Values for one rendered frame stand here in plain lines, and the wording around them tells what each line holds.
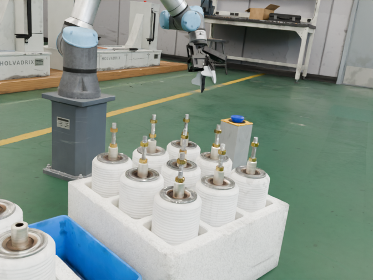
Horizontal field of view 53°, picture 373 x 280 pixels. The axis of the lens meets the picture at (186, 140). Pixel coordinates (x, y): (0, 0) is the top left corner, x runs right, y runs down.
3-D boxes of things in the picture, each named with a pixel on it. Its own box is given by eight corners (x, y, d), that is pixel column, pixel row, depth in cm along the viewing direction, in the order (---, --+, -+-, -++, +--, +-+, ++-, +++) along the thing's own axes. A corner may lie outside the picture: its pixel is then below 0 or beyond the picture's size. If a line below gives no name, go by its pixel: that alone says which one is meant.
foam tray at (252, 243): (67, 245, 98) (67, 181, 92) (177, 207, 124) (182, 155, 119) (163, 340, 71) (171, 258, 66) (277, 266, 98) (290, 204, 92)
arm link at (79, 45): (64, 68, 125) (65, 26, 121) (59, 63, 137) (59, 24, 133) (100, 70, 130) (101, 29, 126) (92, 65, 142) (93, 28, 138)
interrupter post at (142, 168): (134, 176, 82) (135, 162, 81) (141, 173, 84) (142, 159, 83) (143, 179, 81) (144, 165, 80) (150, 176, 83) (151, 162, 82)
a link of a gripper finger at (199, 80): (189, 90, 166) (191, 70, 162) (201, 90, 168) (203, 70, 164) (191, 93, 164) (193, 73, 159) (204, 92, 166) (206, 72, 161)
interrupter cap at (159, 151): (170, 151, 101) (170, 149, 100) (157, 159, 94) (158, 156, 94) (145, 145, 103) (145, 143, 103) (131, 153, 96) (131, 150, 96)
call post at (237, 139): (208, 213, 122) (220, 120, 113) (222, 207, 127) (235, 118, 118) (225, 221, 118) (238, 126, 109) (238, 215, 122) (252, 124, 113)
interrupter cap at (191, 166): (203, 169, 90) (203, 166, 90) (180, 175, 85) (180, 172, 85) (182, 159, 96) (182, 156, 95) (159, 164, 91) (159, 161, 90)
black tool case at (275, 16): (270, 21, 539) (271, 13, 536) (300, 24, 528) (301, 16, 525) (268, 20, 507) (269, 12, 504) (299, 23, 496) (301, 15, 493)
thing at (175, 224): (150, 289, 74) (157, 206, 69) (146, 259, 83) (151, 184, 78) (197, 286, 76) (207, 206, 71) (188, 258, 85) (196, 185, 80)
